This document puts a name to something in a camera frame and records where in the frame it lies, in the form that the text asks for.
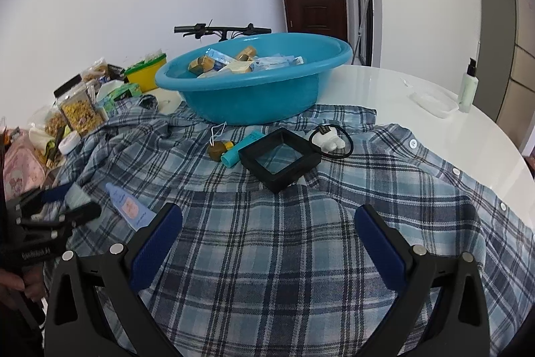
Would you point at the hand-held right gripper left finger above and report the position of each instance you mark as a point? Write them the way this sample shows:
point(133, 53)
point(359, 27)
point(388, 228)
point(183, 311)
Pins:
point(156, 244)

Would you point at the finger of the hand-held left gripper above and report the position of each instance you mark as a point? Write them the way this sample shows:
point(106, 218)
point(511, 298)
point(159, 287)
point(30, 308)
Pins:
point(54, 194)
point(83, 212)

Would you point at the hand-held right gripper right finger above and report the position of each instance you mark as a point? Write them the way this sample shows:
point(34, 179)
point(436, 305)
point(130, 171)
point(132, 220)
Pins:
point(378, 244)

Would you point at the light blue lotion tube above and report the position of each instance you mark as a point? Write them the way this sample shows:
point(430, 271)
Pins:
point(129, 208)

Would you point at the blue plastic basin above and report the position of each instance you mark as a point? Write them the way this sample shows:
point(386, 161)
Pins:
point(250, 97)

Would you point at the white tissue pack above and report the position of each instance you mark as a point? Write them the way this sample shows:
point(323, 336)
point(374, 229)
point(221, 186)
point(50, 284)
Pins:
point(234, 67)

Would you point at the person's left hand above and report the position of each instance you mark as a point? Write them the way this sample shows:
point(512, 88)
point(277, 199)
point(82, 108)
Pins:
point(8, 286)

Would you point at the pink pouch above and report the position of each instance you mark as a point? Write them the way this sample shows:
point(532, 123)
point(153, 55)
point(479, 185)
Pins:
point(23, 168)

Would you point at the small white jar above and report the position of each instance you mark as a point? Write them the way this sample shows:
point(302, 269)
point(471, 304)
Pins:
point(69, 141)

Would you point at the clear bag of nuts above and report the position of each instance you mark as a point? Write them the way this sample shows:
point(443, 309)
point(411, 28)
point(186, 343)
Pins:
point(52, 122)

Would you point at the cereal jar black lid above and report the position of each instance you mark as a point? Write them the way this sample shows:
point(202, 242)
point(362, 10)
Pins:
point(81, 114)

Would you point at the blue plaid shirt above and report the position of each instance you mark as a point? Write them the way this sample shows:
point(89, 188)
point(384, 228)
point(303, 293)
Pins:
point(271, 256)

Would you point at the teal tube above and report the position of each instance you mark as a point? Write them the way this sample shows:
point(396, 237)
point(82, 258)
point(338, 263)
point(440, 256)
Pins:
point(240, 152)

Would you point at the green tissue box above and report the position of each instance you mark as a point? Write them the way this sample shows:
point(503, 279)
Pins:
point(125, 91)

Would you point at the clear snack bag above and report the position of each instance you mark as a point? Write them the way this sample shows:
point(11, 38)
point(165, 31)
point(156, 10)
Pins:
point(94, 70)

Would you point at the black plastic bag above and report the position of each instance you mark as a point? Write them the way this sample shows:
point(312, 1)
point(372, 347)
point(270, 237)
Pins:
point(115, 72)

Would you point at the yellow bin green rim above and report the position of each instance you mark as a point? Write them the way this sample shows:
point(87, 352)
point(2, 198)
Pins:
point(142, 79)

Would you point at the pale green pump bottle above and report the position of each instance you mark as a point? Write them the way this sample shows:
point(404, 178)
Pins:
point(466, 93)

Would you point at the gold box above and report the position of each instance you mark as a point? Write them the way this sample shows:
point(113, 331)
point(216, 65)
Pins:
point(200, 65)

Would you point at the blue carton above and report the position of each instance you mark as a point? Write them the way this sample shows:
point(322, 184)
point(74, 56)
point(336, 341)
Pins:
point(219, 56)

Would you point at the light blue pack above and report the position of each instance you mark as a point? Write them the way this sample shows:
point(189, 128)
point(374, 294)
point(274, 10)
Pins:
point(276, 61)

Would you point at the black bicycle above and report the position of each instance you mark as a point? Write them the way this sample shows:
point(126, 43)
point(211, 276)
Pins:
point(225, 31)

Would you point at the mop with long pole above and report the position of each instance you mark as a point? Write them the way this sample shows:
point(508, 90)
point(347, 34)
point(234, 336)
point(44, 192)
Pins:
point(367, 1)

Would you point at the black square frame box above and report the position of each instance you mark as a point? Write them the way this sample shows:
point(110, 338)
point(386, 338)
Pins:
point(259, 175)

